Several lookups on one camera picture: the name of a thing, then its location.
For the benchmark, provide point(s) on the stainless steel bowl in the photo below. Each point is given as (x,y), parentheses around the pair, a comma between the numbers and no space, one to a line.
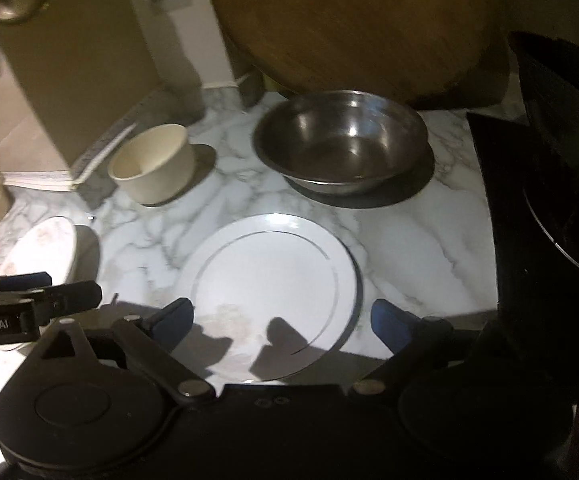
(340,143)

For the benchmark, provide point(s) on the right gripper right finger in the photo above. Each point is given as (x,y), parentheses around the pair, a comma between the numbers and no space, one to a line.
(420,348)

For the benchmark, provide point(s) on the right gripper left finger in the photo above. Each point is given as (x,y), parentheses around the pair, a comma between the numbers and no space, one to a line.
(148,343)

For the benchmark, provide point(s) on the round wooden cutting board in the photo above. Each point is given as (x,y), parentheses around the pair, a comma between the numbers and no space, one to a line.
(402,49)

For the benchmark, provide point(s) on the cream round bowl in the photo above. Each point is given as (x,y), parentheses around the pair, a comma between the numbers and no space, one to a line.
(155,165)

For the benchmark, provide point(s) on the black stove cooktop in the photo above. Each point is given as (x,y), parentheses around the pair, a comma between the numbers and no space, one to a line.
(531,175)

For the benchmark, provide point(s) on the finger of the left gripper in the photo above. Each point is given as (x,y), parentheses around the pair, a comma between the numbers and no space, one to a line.
(15,283)
(48,303)

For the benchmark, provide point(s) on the small white rimmed plate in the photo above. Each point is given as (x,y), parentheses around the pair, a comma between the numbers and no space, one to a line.
(272,294)

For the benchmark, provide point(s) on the large white floral plate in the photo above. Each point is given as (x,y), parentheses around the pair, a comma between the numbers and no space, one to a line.
(49,247)

